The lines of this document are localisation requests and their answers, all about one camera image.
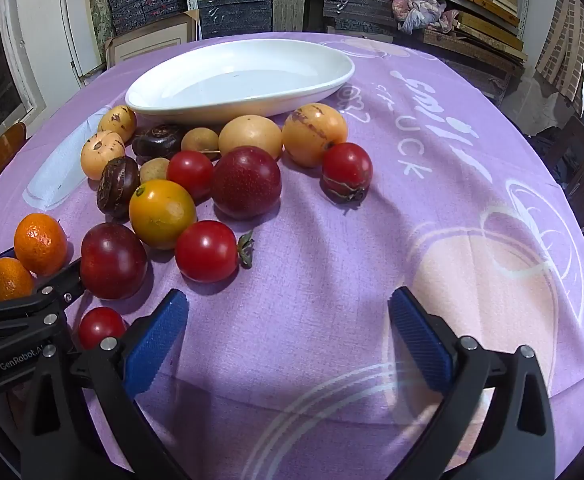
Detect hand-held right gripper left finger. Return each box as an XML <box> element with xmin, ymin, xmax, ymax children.
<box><xmin>19</xmin><ymin>289</ymin><xmax>193</xmax><ymax>480</ymax></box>

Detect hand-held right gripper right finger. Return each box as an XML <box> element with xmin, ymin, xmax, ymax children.
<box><xmin>388</xmin><ymin>286</ymin><xmax>557</xmax><ymax>480</ymax></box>

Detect dark red plum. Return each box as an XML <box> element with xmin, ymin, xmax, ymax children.
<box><xmin>80</xmin><ymin>222</ymin><xmax>149</xmax><ymax>301</ymax></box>

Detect small red tomato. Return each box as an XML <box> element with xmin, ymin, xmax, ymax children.
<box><xmin>77</xmin><ymin>306</ymin><xmax>128</xmax><ymax>351</ymax></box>

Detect dark water chestnut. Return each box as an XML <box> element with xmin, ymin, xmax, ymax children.
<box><xmin>131</xmin><ymin>124</ymin><xmax>187</xmax><ymax>163</ymax></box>
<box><xmin>95</xmin><ymin>156</ymin><xmax>141</xmax><ymax>219</ymax></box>

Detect yellow orange tomato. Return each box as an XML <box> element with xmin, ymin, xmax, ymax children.
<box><xmin>129</xmin><ymin>179</ymin><xmax>197</xmax><ymax>250</ymax></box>

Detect pale yellow melon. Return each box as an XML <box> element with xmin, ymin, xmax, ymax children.
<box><xmin>80</xmin><ymin>130</ymin><xmax>127</xmax><ymax>181</ymax></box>

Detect brown longan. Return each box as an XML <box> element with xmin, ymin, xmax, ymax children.
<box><xmin>180</xmin><ymin>127</ymin><xmax>221</xmax><ymax>161</ymax></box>
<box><xmin>138</xmin><ymin>157</ymin><xmax>173</xmax><ymax>186</ymax></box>

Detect small spotted yellow melon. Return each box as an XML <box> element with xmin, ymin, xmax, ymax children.
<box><xmin>97</xmin><ymin>105</ymin><xmax>138</xmax><ymax>143</ymax></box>

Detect red tomato with dry stem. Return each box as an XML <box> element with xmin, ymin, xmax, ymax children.
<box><xmin>321</xmin><ymin>142</ymin><xmax>374</xmax><ymax>205</ymax></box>

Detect striped yellow pepino melon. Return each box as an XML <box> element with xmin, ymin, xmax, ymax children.
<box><xmin>282</xmin><ymin>103</ymin><xmax>349</xmax><ymax>168</ymax></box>

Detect white oval dish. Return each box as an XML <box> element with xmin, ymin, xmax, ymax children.
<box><xmin>124</xmin><ymin>38</ymin><xmax>356</xmax><ymax>126</ymax></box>

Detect light wooden chair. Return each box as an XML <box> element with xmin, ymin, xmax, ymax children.
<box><xmin>0</xmin><ymin>121</ymin><xmax>29</xmax><ymax>186</ymax></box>

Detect purple printed tablecloth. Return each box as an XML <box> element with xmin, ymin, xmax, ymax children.
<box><xmin>0</xmin><ymin>32</ymin><xmax>584</xmax><ymax>480</ymax></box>

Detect dark bag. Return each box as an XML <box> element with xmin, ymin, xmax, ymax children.
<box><xmin>526</xmin><ymin>127</ymin><xmax>572</xmax><ymax>191</ymax></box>

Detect white board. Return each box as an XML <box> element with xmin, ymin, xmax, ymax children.
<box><xmin>58</xmin><ymin>0</ymin><xmax>100</xmax><ymax>78</ymax></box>

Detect framed picture in cardboard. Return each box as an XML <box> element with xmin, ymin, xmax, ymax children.
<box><xmin>104</xmin><ymin>10</ymin><xmax>200</xmax><ymax>68</ymax></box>

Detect green marbled slab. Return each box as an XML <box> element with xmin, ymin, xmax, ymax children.
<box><xmin>84</xmin><ymin>0</ymin><xmax>115</xmax><ymax>61</ymax></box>

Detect stack of flat wooden cases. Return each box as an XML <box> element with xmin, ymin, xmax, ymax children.
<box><xmin>412</xmin><ymin>7</ymin><xmax>527</xmax><ymax>91</ymax></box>

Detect stack of blue floral boxes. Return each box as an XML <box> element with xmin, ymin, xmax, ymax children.
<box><xmin>106</xmin><ymin>0</ymin><xmax>189</xmax><ymax>36</ymax></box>

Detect stack of dark grey boxes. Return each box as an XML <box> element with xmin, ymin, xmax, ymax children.
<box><xmin>196</xmin><ymin>0</ymin><xmax>275</xmax><ymax>38</ymax></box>

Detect brick pattern curtain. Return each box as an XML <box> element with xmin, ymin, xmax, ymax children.
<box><xmin>536</xmin><ymin>0</ymin><xmax>584</xmax><ymax>101</ymax></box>

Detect pink cloth bundle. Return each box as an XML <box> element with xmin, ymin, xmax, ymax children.
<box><xmin>392</xmin><ymin>0</ymin><xmax>460</xmax><ymax>35</ymax></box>

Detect stack of dark patterned boxes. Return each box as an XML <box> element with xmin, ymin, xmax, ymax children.
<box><xmin>323</xmin><ymin>0</ymin><xmax>397</xmax><ymax>36</ymax></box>

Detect upright woven panels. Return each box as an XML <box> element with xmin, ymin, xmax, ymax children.
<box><xmin>272</xmin><ymin>0</ymin><xmax>307</xmax><ymax>33</ymax></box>

